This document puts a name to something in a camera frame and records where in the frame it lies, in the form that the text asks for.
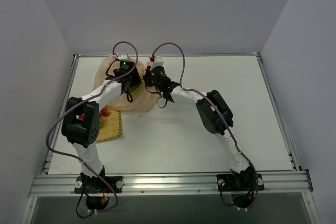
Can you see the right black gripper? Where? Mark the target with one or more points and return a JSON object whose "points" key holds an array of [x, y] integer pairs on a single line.
{"points": [[147, 76]]}

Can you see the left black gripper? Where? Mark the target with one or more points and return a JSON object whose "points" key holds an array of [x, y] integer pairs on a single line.
{"points": [[135, 77]]}

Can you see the smooth green fake fruit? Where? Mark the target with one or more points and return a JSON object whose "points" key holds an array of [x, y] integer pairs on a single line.
{"points": [[132, 89]]}

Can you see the translucent banana-print plastic bag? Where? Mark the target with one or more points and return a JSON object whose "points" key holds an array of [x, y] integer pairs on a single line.
{"points": [[143, 101]]}

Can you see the red fake berry bunch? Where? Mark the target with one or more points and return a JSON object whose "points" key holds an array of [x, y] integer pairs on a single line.
{"points": [[104, 115]]}

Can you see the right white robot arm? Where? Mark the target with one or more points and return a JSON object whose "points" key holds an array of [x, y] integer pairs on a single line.
{"points": [[216, 116]]}

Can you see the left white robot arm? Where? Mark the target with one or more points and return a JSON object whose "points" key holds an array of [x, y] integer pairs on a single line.
{"points": [[81, 123]]}

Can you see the woven bamboo tray mat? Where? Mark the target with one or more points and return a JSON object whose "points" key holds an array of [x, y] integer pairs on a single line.
{"points": [[112, 128]]}

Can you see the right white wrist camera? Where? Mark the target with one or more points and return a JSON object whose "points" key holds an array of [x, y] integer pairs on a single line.
{"points": [[157, 61]]}

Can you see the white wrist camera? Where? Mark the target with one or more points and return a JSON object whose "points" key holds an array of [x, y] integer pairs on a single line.
{"points": [[121, 56], [157, 61]]}

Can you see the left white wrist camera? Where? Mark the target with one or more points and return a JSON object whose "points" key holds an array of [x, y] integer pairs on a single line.
{"points": [[121, 56]]}

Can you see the back aluminium rail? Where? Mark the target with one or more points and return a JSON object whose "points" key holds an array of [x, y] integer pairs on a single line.
{"points": [[105, 54]]}

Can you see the aluminium rail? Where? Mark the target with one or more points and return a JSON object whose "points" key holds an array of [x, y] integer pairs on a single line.
{"points": [[280, 119], [105, 54], [172, 184], [53, 133]]}

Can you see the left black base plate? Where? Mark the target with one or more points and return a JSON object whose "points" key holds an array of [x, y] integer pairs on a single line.
{"points": [[95, 185]]}

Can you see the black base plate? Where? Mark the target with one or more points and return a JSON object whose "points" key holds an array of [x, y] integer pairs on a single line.
{"points": [[95, 185], [233, 182]]}

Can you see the left side aluminium rail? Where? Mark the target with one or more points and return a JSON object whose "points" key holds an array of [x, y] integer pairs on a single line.
{"points": [[53, 133]]}

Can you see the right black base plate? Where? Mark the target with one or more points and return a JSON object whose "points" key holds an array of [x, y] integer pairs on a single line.
{"points": [[233, 182]]}

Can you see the front aluminium rail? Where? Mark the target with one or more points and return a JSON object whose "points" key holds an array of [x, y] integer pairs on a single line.
{"points": [[172, 184]]}

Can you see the right side aluminium rail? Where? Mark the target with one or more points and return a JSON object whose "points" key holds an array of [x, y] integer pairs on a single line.
{"points": [[280, 119]]}

